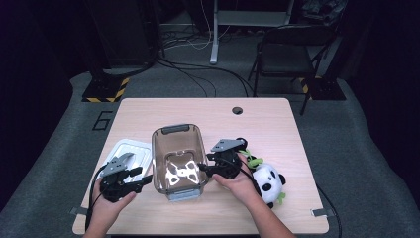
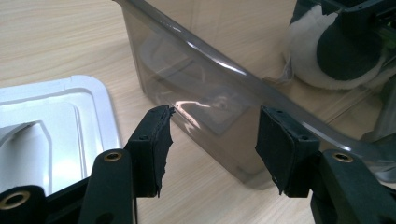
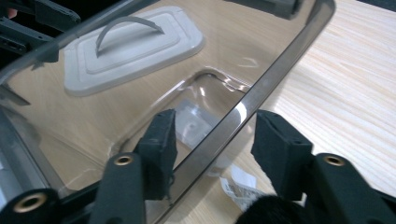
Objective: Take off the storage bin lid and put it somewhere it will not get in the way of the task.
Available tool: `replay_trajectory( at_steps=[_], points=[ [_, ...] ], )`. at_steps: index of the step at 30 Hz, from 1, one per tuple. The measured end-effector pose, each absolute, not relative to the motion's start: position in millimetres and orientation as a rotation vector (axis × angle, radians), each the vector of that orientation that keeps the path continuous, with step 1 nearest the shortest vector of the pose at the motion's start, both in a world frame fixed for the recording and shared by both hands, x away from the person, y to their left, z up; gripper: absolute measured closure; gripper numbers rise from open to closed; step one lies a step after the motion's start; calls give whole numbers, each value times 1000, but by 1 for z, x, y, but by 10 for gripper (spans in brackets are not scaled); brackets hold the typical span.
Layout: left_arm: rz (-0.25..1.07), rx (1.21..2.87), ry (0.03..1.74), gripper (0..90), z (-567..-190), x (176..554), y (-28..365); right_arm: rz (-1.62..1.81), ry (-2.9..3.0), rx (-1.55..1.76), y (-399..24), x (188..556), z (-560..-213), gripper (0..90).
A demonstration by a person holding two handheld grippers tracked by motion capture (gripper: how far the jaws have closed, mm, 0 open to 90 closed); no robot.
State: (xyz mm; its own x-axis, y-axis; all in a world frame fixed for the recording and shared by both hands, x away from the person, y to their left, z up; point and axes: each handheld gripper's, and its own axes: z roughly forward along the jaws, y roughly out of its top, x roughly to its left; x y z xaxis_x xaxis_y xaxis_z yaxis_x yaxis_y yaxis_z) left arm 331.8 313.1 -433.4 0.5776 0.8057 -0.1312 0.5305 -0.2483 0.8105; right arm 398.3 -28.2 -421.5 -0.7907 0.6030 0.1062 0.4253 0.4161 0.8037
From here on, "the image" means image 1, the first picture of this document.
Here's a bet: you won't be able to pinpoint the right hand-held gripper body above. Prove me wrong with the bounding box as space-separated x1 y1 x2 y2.
206 138 253 180

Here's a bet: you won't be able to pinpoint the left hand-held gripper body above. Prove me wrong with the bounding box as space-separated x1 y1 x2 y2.
98 152 144 203

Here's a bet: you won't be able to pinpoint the white container lid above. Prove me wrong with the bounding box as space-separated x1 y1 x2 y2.
106 138 154 184

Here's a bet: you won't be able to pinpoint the clear plastic storage container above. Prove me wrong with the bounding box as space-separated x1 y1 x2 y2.
151 123 210 202

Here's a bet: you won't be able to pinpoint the panda plush toy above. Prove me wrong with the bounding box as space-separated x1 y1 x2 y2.
235 136 287 209

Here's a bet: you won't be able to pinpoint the person's right hand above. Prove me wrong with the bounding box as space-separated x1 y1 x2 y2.
211 154 263 208

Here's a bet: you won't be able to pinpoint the person's left hand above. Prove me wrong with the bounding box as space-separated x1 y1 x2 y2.
87 178 138 230

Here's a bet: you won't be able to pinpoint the grey tape strip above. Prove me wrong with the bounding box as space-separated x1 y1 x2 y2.
69 206 89 216

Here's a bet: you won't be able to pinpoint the black stand base striped edge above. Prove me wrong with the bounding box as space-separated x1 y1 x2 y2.
81 75 131 104
298 75 348 101

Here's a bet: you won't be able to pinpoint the black folding chair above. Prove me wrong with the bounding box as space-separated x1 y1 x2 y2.
247 24 339 116

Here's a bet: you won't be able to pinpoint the white metal stand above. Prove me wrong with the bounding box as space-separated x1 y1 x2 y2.
209 0 295 65

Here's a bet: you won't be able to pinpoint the dark cabinet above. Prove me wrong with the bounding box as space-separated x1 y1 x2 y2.
84 0 160 68

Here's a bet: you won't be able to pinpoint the dark cloth bundle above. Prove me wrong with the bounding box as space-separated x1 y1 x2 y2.
300 0 349 27

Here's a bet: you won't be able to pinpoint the left hand-held gripper black cable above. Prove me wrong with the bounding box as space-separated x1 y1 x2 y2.
84 164 109 233

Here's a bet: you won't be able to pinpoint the hand-held gripper black cable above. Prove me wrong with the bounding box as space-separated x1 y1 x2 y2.
239 168 265 200
84 164 109 233

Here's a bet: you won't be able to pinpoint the right hand-held gripper black cable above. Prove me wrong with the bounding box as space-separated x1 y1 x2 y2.
239 168 265 200

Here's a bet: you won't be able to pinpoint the black floor cables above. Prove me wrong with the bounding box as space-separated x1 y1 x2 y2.
154 55 256 99

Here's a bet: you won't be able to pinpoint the black cable at table edge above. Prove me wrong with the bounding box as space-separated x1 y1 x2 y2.
316 183 344 238

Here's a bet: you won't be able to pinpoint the white floor cables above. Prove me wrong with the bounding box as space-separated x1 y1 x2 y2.
162 0 233 52

